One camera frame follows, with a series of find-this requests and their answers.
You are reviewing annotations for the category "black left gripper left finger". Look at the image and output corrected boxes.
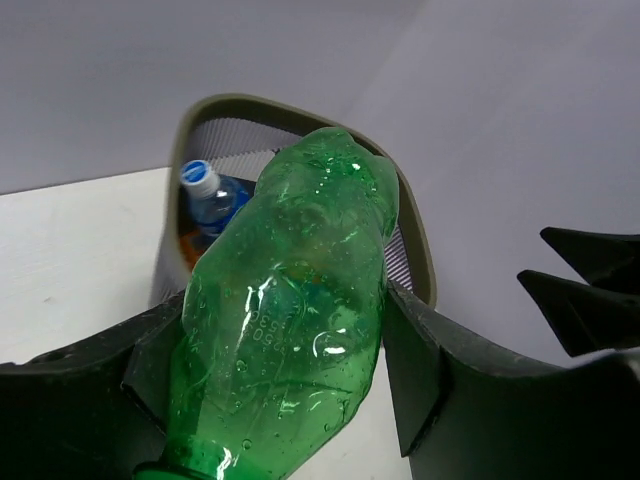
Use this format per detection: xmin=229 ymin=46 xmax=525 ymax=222
xmin=1 ymin=294 xmax=183 ymax=479

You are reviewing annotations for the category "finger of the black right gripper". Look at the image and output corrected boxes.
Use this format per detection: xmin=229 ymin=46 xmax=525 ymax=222
xmin=517 ymin=270 xmax=639 ymax=357
xmin=540 ymin=227 xmax=639 ymax=290

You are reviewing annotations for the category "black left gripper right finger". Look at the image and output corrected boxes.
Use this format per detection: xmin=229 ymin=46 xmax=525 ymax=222
xmin=383 ymin=283 xmax=639 ymax=479

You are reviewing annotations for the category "orange juice bottle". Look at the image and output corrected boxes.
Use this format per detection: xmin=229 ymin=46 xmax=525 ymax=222
xmin=179 ymin=230 xmax=213 ymax=271

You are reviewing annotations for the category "green plastic bottle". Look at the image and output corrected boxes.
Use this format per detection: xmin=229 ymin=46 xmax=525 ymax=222
xmin=131 ymin=126 xmax=400 ymax=480

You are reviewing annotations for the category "blue label bottle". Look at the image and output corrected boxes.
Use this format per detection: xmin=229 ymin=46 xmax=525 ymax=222
xmin=180 ymin=160 xmax=250 ymax=240

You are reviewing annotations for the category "grey mesh waste bin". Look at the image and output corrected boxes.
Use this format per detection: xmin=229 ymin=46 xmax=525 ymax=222
xmin=150 ymin=94 xmax=436 ymax=306

